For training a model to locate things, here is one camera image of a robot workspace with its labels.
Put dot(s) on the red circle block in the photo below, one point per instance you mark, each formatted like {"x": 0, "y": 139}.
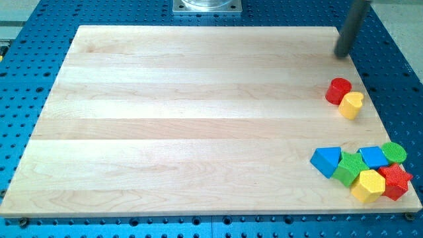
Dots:
{"x": 337, "y": 89}

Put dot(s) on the green circle block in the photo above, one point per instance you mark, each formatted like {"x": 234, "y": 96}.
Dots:
{"x": 394, "y": 152}

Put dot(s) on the wooden board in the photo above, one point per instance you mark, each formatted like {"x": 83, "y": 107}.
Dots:
{"x": 193, "y": 120}

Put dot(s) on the blue triangle block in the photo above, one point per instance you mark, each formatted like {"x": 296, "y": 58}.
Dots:
{"x": 326, "y": 159}

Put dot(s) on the green star block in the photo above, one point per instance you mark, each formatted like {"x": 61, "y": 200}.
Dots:
{"x": 349, "y": 167}

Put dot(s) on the blue cube block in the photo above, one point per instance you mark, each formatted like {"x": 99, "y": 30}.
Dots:
{"x": 373, "y": 157}

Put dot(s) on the yellow hexagon block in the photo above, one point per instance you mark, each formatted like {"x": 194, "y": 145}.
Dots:
{"x": 368, "y": 186}

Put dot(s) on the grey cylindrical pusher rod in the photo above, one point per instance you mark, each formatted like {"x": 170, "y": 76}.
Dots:
{"x": 352, "y": 24}

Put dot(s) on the blue perforated metal plate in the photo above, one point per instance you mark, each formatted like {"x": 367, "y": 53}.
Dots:
{"x": 34, "y": 58}

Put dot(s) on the red star block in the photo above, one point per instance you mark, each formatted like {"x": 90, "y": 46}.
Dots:
{"x": 396, "y": 181}

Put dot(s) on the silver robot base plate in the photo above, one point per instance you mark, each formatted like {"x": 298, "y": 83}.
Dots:
{"x": 207, "y": 6}

